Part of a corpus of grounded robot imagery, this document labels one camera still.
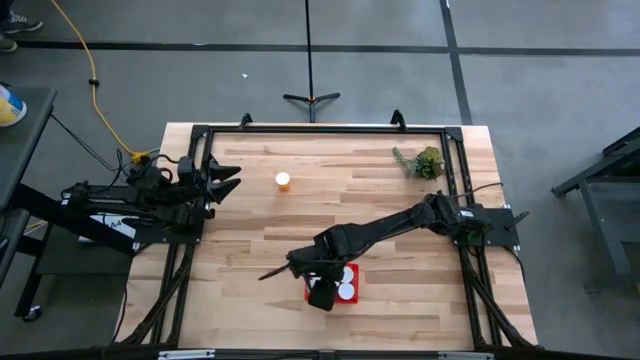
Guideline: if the black metal side table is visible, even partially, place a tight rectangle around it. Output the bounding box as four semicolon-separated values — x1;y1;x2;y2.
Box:
551;127;640;294

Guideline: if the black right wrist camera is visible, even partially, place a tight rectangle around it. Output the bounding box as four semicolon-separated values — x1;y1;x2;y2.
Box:
306;278;340;312

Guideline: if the dark grey cart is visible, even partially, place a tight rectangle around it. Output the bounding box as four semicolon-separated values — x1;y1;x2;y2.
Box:
0;84;136;322

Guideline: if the black cable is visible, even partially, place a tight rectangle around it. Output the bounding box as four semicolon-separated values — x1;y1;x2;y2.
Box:
49;113;132;174

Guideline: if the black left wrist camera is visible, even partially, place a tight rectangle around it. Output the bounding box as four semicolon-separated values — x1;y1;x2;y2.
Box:
176;155;197;185

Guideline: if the yellow power cable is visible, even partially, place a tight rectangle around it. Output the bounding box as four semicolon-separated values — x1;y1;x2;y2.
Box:
49;0;152;165

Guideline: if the white paper label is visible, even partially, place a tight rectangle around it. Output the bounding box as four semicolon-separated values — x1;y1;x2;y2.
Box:
79;213;139;245

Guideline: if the black tripod stand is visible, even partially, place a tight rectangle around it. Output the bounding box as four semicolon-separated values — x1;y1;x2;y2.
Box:
282;0;342;124

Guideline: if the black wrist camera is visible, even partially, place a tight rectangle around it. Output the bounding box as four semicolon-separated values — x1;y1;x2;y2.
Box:
306;278;340;312
176;155;197;185

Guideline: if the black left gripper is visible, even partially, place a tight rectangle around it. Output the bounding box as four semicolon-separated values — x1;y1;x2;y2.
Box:
177;158;243;212

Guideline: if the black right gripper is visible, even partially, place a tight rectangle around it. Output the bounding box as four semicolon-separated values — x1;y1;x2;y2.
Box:
257;244;352;282

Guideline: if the yellow blue white container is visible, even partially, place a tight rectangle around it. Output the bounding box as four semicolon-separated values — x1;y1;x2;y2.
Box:
0;84;29;128

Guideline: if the black aluminium table frame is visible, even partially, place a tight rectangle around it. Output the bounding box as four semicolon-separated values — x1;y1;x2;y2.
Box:
99;112;541;360

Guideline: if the green succulent in dark pot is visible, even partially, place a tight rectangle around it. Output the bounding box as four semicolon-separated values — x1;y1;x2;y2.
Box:
391;145;446;182

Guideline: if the red slotted plastic basket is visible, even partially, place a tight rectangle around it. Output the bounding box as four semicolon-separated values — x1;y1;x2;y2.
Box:
303;262;360;305

